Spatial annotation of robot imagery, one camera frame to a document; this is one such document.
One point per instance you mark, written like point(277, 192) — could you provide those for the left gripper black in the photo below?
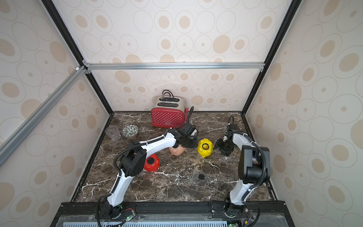
point(194, 145)

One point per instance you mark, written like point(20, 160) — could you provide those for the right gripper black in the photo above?
point(223, 146)

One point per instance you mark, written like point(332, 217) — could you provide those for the pink piggy bank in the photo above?
point(176, 151)

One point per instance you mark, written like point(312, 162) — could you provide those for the yellow piggy bank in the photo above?
point(205, 148)

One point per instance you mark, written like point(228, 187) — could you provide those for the red piggy bank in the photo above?
point(154, 167)

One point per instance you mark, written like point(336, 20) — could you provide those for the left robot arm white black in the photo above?
point(130, 162)

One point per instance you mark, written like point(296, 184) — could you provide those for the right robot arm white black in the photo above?
point(253, 167)

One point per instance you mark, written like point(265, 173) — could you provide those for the red polka dot toaster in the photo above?
point(169, 112)

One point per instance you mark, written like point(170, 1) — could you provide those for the patterned ceramic bowl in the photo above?
point(130, 131)

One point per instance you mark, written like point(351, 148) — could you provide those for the clear plastic cup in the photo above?
point(113, 132)

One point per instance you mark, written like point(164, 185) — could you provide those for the aluminium rail back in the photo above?
point(175, 66)

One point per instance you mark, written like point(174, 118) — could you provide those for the aluminium rail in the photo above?
point(16, 139)
point(175, 66)

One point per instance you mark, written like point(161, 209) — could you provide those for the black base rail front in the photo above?
point(174, 214)

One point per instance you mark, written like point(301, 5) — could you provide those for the aluminium rail left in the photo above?
point(16, 139)

